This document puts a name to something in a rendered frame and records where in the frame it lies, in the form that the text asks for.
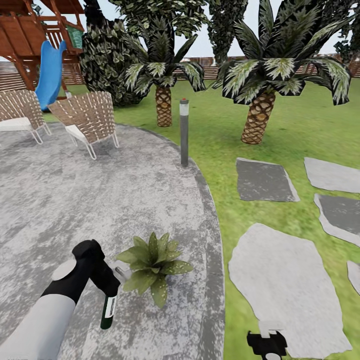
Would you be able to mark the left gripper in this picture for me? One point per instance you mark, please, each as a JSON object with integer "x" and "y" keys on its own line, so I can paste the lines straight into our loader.
{"x": 106, "y": 281}

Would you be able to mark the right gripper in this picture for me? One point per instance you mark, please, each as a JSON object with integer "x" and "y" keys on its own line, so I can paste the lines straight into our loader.
{"x": 277, "y": 341}

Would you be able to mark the insectifuge atomizer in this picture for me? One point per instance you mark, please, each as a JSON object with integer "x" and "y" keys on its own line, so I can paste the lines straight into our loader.
{"x": 108, "y": 312}

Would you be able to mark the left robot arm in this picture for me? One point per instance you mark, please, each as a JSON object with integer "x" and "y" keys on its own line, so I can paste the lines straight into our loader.
{"x": 41, "y": 333}

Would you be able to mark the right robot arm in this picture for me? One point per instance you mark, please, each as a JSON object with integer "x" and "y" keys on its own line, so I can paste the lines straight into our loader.
{"x": 269, "y": 346}

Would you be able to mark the pot plant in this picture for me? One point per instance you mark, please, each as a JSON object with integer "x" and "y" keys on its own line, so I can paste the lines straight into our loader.
{"x": 154, "y": 263}

